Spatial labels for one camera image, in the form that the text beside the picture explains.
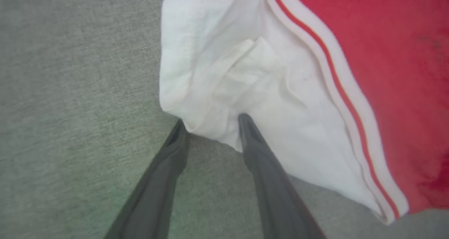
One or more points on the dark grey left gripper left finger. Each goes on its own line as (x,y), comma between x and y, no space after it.
(154,197)

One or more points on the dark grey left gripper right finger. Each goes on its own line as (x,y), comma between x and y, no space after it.
(277,197)

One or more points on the red white sports jersey garment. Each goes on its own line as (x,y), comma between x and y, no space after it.
(386,74)

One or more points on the grey fabric sofa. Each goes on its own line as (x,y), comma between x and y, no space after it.
(70,91)

